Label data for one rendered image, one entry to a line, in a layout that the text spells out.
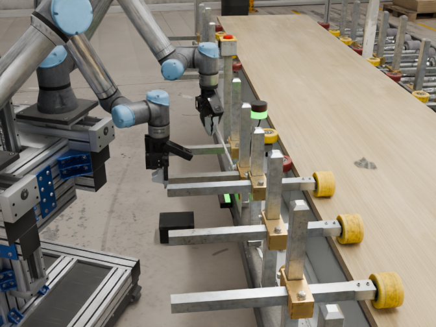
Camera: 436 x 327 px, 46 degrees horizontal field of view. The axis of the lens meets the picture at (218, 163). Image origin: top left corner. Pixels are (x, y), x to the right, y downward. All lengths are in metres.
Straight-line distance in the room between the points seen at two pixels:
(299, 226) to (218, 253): 1.78
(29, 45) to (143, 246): 1.73
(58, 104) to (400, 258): 1.29
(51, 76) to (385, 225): 1.25
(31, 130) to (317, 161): 1.09
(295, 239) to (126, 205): 2.29
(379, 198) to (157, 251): 1.54
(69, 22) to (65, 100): 0.58
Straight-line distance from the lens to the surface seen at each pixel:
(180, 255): 2.87
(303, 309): 1.17
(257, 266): 1.67
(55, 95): 1.98
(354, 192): 1.71
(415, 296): 1.34
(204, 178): 1.83
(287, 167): 1.84
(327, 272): 1.65
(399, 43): 3.20
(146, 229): 3.09
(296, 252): 1.16
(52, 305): 2.36
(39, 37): 1.47
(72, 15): 1.46
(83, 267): 2.52
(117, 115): 1.64
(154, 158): 1.77
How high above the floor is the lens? 1.74
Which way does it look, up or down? 27 degrees down
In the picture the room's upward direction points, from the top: straight up
